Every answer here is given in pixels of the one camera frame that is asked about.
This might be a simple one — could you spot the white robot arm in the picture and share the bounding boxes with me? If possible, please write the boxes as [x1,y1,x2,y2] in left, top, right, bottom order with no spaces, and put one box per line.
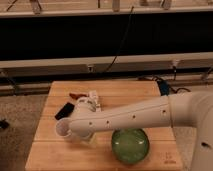
[69,91,213,171]

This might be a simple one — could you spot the white tube with cap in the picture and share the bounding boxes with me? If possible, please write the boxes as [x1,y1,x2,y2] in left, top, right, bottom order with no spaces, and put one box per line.
[89,90,101,112]

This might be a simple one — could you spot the green round bowl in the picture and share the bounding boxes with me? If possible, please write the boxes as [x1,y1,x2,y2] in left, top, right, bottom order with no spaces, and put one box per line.
[111,129,150,165]

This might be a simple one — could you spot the black object on floor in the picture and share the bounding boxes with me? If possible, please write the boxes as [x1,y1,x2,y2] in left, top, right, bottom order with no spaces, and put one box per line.
[0,120,9,129]

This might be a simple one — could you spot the black rectangular object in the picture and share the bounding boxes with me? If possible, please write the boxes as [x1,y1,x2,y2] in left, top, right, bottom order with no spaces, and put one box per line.
[55,102,74,120]

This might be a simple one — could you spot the black hanging cable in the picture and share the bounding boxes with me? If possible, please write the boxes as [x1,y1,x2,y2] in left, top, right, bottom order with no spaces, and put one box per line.
[101,4,135,74]

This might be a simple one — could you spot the blue and black cables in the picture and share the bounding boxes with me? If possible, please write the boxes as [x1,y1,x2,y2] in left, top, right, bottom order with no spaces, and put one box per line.
[138,75,192,98]

